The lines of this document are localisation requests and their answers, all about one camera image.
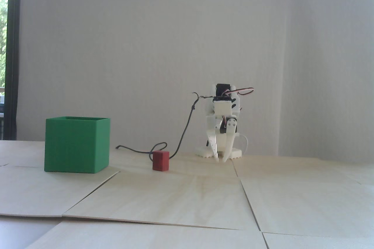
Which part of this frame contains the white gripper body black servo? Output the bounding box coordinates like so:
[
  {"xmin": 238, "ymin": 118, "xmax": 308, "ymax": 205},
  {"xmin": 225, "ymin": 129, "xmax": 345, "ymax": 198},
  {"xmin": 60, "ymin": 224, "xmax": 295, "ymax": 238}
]
[{"xmin": 206, "ymin": 112, "xmax": 239, "ymax": 136}]

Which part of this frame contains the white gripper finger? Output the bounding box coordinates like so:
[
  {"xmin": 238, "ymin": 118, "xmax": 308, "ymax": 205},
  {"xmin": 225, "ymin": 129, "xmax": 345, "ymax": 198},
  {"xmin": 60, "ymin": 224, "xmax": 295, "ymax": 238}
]
[
  {"xmin": 206, "ymin": 130, "xmax": 220, "ymax": 162},
  {"xmin": 223, "ymin": 118, "xmax": 238, "ymax": 162}
]

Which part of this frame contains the red block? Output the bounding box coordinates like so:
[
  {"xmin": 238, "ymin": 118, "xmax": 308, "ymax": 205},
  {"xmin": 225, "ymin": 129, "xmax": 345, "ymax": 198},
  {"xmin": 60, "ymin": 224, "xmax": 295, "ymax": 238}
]
[{"xmin": 153, "ymin": 150, "xmax": 170, "ymax": 171}]

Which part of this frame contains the green box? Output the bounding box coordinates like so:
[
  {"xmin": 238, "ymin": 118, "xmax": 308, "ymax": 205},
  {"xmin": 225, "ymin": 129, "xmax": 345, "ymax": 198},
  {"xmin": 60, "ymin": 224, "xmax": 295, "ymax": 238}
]
[{"xmin": 44, "ymin": 116, "xmax": 111, "ymax": 173}]

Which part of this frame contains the white backdrop sheet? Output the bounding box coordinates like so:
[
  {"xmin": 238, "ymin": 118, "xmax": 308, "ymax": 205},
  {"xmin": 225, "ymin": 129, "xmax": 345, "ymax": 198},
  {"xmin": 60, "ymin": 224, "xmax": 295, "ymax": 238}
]
[{"xmin": 17, "ymin": 0, "xmax": 288, "ymax": 156}]

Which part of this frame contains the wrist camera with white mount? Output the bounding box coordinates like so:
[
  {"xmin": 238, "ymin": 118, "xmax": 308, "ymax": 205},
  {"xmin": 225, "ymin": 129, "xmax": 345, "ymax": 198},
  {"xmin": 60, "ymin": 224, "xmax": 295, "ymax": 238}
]
[{"xmin": 213, "ymin": 97, "xmax": 233, "ymax": 115}]

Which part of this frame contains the white power cable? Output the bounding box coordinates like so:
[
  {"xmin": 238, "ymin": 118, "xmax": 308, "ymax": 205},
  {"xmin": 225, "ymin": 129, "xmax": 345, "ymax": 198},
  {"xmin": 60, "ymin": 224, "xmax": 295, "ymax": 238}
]
[{"xmin": 236, "ymin": 133, "xmax": 249, "ymax": 155}]

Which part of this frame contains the black camera cable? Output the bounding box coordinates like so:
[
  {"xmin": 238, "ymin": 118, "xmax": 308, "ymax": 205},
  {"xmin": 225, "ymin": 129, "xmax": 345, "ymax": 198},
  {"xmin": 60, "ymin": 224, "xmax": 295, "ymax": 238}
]
[{"xmin": 116, "ymin": 92, "xmax": 217, "ymax": 162}]

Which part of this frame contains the dark window frame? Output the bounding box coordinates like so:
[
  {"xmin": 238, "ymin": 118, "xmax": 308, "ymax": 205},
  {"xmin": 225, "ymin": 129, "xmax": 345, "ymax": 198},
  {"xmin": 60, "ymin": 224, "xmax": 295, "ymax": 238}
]
[{"xmin": 7, "ymin": 0, "xmax": 22, "ymax": 141}]

